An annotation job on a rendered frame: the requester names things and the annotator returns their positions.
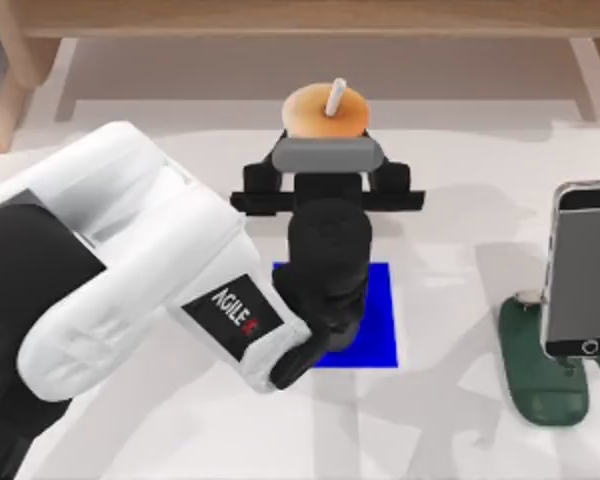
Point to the pale grey rounded box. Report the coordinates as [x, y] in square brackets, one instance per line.
[326, 155]

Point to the white pole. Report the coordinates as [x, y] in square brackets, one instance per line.
[335, 95]

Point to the blue square mat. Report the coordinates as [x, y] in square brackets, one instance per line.
[380, 320]

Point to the wooden shelf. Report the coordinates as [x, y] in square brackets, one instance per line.
[300, 20]

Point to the grey smartphone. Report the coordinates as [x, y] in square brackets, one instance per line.
[585, 270]

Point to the dark green phone stand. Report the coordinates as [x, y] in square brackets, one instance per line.
[540, 370]

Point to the wooden cupboard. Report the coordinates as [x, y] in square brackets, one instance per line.
[5, 100]

